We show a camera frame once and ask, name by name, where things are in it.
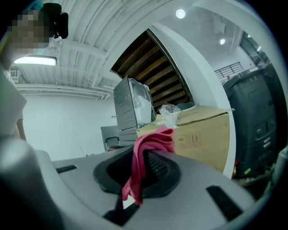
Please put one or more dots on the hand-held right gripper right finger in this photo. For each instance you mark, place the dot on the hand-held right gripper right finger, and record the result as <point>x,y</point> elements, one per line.
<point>191,179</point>

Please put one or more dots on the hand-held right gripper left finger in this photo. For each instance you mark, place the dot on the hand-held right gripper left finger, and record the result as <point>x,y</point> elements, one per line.
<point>78,179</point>

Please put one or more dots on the red cloth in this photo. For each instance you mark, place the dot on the red cloth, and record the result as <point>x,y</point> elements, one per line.
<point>155,139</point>

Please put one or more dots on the large cardboard box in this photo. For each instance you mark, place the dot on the large cardboard box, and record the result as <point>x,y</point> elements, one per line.
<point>207,134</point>

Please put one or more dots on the grey metal panel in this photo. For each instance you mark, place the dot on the grey metal panel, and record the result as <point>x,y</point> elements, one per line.
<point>109,137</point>

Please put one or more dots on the grey metal washing machine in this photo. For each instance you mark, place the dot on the grey metal washing machine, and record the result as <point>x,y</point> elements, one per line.
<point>126,105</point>
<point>127,137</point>

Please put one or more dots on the clear plastic wrap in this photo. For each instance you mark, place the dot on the clear plastic wrap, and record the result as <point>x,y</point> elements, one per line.
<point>169,114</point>

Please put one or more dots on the tall black appliance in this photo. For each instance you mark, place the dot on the tall black appliance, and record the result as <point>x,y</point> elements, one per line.
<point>254,112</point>

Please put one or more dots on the dark metal railing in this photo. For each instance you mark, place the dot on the dark metal railing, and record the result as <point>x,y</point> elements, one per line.
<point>228,70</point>

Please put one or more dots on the dark wooden staircase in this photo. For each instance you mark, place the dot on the dark wooden staircase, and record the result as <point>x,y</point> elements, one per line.
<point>153,67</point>

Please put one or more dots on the round ceiling downlight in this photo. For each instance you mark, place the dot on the round ceiling downlight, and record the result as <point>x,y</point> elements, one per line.
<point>222,41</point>
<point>180,13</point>

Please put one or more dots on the person's head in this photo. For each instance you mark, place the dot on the person's head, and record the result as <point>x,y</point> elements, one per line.
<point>27,31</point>

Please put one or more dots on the black head-worn camera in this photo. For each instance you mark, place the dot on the black head-worn camera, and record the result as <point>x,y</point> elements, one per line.
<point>59,22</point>

